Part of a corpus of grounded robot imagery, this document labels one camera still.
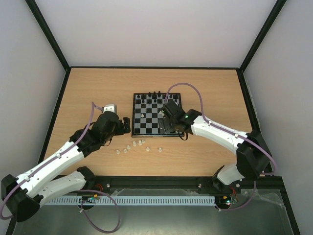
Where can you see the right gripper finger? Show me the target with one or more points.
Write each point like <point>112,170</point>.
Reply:
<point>174,128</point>
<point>162,125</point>

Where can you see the white slotted cable duct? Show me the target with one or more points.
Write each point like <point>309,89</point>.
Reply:
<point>136,201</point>

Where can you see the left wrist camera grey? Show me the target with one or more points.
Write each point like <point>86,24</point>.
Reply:
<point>110,108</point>

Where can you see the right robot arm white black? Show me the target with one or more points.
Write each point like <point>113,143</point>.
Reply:
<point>251,151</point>

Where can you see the black aluminium frame rail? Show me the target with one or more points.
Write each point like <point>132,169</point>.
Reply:
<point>202,185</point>

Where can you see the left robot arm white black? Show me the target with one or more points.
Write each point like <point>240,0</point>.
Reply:
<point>25,194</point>

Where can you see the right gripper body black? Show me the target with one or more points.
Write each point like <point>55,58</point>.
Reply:
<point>165,121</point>

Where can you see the metal sheet front panel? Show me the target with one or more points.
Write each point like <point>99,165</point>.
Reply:
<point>263,215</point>

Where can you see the black white chess board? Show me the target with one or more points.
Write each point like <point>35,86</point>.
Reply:
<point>148,126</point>

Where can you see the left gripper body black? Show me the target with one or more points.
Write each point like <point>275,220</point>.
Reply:
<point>120,131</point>

